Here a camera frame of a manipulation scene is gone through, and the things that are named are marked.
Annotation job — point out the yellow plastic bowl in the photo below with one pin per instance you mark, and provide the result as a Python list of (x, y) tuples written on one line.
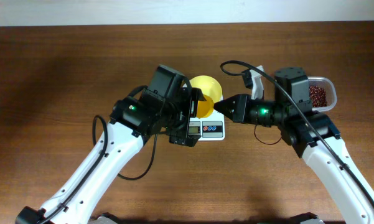
[(209, 87)]

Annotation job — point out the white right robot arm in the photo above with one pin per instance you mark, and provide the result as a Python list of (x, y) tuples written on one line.
[(313, 136)]

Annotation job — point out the clear plastic container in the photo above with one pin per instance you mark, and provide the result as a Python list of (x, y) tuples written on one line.
[(331, 95)]

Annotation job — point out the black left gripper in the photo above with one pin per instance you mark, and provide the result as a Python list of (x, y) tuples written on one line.
[(188, 98)]

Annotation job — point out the red adzuki beans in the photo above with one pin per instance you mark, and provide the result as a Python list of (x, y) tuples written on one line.
[(318, 96)]

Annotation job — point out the yellow plastic scoop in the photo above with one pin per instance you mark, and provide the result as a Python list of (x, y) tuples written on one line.
[(205, 108)]

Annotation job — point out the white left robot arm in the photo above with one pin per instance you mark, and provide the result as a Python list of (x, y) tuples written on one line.
[(164, 106)]

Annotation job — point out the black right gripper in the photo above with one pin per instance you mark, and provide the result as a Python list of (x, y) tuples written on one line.
[(239, 112)]

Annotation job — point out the white digital kitchen scale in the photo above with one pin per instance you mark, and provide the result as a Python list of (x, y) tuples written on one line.
[(211, 128)]

